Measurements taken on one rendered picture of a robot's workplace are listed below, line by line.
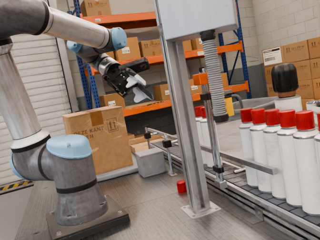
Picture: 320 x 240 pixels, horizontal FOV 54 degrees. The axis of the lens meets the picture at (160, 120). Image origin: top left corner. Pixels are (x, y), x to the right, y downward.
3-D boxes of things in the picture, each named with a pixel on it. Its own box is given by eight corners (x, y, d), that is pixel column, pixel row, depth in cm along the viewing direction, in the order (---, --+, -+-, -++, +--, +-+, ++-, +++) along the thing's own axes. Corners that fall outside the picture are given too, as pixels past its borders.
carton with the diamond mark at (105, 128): (133, 165, 142) (122, 105, 139) (80, 179, 133) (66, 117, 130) (117, 155, 170) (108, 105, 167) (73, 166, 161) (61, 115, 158)
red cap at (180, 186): (183, 188, 105) (181, 178, 105) (190, 189, 103) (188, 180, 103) (175, 192, 103) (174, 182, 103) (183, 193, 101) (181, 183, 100)
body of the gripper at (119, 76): (125, 99, 115) (107, 85, 122) (142, 84, 117) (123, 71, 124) (116, 85, 109) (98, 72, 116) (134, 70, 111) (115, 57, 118)
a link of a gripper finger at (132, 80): (135, 94, 104) (124, 88, 112) (148, 83, 105) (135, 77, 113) (130, 87, 102) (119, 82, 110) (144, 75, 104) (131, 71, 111)
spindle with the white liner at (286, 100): (314, 148, 106) (303, 60, 103) (292, 154, 104) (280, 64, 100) (295, 145, 115) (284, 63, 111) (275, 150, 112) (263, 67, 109)
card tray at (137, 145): (179, 144, 179) (177, 137, 179) (135, 155, 172) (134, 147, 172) (163, 138, 208) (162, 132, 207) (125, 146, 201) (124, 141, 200)
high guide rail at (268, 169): (277, 174, 69) (276, 168, 69) (272, 175, 68) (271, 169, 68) (149, 130, 171) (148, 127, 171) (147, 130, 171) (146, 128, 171)
